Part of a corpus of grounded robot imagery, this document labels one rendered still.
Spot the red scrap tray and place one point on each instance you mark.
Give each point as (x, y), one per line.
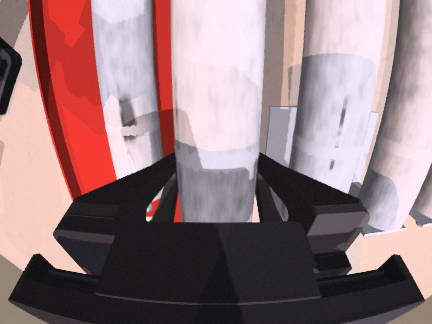
(63, 48)

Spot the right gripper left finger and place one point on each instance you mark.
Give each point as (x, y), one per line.
(128, 198)

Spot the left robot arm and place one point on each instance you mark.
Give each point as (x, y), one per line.
(10, 64)

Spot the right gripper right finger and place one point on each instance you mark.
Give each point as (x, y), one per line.
(332, 219)

